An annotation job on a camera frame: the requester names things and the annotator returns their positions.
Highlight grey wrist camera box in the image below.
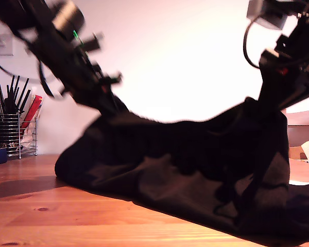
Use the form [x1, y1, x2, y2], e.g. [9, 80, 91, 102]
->
[247, 0, 289, 31]
[51, 1, 85, 34]

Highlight brown wooden chair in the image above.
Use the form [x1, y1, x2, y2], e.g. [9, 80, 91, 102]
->
[285, 110, 309, 155]

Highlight white wall light switch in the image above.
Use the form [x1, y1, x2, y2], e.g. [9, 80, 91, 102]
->
[0, 33, 14, 57]

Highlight white plastic wrapper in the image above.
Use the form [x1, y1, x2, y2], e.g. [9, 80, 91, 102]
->
[22, 123, 39, 151]

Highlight small cardboard box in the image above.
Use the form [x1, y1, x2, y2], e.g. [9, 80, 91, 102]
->
[289, 146, 307, 161]

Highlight thin black cable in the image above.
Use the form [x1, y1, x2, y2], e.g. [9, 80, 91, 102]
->
[0, 52, 55, 84]
[243, 17, 261, 69]

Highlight red paper packet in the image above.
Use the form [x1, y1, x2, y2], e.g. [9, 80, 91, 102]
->
[20, 95, 45, 130]

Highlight black shorts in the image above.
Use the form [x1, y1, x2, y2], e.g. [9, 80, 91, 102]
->
[54, 97, 309, 247]

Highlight thick sleeved black cable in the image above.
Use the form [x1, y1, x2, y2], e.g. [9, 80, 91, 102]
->
[38, 60, 64, 100]

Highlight chrome wire utensil caddy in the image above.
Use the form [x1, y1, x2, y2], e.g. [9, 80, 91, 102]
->
[0, 113, 39, 159]

